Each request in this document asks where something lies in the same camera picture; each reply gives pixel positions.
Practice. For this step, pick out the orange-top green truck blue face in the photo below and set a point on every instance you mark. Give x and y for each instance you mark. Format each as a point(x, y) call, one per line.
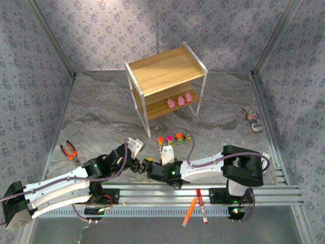
point(179, 139)

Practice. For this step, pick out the white plastic bracket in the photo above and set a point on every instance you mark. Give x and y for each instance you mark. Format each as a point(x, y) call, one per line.
point(266, 162)

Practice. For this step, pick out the pink plastic toy pig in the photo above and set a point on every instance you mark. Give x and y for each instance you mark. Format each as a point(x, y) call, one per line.
point(181, 101)
point(171, 103)
point(188, 97)

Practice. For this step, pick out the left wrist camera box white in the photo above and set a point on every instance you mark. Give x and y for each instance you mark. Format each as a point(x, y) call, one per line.
point(137, 147)

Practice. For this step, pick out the orange marker pen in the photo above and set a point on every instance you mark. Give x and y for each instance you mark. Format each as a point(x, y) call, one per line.
point(190, 211)

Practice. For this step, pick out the wooden shelf white metal frame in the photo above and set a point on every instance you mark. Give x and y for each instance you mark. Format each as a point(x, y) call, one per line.
point(157, 71)

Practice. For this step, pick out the grey metal plate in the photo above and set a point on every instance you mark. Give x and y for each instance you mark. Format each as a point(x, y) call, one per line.
point(152, 233)

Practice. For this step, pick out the aluminium table edge rail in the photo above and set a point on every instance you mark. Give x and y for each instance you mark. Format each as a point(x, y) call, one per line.
point(262, 101)
point(62, 117)

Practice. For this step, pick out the orange-top green truck red grille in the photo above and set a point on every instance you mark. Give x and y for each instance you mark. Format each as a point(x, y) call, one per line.
point(160, 139)

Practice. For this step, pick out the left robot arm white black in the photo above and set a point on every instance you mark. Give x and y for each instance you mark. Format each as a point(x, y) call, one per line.
point(58, 190)

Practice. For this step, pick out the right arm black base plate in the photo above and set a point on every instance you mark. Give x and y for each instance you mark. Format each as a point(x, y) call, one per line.
point(215, 195)

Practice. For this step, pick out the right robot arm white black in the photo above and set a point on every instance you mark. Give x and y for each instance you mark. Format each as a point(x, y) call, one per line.
point(203, 167)

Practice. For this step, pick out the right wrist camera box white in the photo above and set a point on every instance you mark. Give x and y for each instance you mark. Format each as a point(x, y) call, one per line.
point(168, 155)

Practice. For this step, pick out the flag-print folding tool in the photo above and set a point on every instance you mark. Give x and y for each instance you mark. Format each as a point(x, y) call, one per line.
point(251, 118)

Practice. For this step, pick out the aluminium enclosure post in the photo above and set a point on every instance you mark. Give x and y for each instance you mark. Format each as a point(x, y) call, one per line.
point(52, 38)
point(275, 38)

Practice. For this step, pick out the red white marker pen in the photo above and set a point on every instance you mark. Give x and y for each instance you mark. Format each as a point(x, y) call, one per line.
point(201, 206)

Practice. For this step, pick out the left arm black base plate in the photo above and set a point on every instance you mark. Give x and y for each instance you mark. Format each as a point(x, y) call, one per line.
point(114, 195)

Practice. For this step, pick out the aluminium mounting rail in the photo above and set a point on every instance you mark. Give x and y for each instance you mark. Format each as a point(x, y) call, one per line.
point(162, 195)

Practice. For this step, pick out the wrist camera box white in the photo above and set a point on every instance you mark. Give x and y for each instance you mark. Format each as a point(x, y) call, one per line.
point(137, 147)
point(168, 155)

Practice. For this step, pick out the pink-top green toy truck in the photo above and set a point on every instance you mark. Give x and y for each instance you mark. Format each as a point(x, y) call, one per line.
point(170, 141)

